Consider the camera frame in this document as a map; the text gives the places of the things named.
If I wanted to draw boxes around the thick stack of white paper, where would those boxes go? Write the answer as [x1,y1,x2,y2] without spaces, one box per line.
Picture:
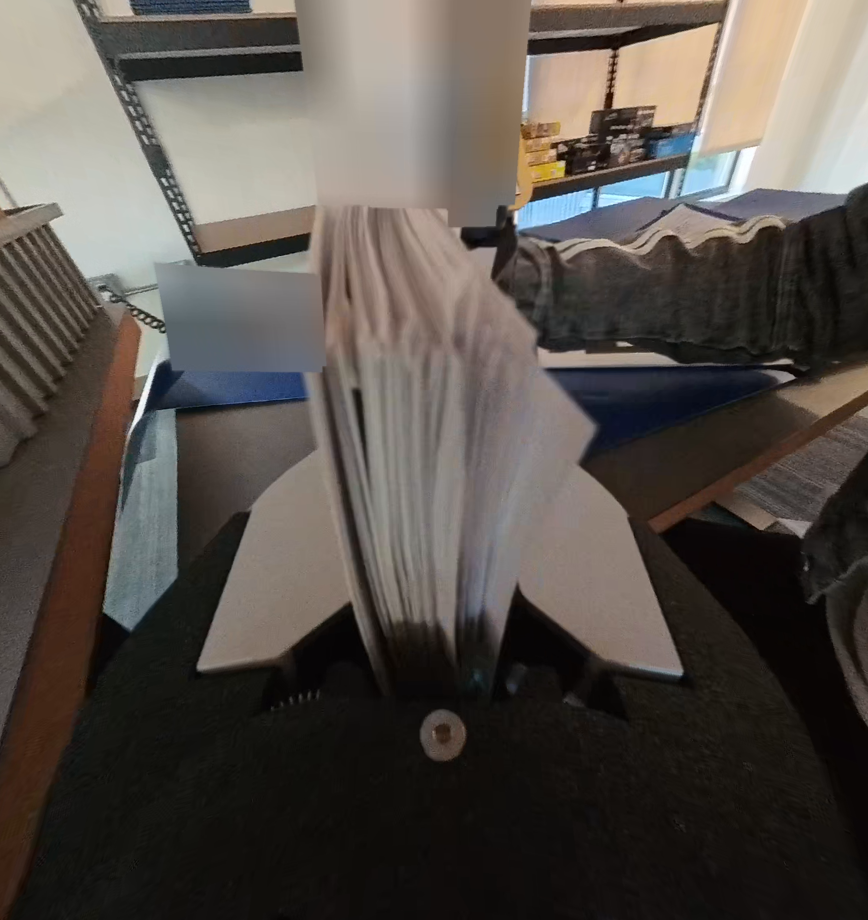
[310,205,599,700]

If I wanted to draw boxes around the grey topped side desk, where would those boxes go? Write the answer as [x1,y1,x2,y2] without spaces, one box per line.
[0,305,141,920]

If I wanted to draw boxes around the grey ribbed panel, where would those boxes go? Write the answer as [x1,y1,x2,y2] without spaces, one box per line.
[0,203,103,477]

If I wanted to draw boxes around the person's right forearm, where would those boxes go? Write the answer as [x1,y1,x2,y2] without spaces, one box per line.
[502,172,868,372]

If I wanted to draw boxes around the window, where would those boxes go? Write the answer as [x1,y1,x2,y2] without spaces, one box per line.
[519,147,762,225]

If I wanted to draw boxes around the dark desk with wooden edge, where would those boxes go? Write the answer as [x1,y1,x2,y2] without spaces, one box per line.
[125,359,868,536]

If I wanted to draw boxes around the row of colourful product boxes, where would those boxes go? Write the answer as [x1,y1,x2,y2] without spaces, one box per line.
[519,105,699,184]

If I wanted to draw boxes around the white roller blind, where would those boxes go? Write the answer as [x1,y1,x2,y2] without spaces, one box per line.
[527,22,720,134]
[694,0,814,158]

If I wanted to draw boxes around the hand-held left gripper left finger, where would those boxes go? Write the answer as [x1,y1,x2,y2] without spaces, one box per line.
[195,447,357,692]

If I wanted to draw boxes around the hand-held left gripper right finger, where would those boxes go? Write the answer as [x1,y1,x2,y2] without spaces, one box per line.
[513,466,688,685]

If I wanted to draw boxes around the dark metal shelving rack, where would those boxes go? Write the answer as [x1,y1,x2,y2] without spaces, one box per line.
[73,0,731,268]

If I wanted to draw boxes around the black coiled cable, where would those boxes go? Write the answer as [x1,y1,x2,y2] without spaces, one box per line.
[97,282,169,335]

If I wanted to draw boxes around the blue flat object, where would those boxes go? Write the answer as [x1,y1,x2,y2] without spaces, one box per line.
[128,0,254,17]

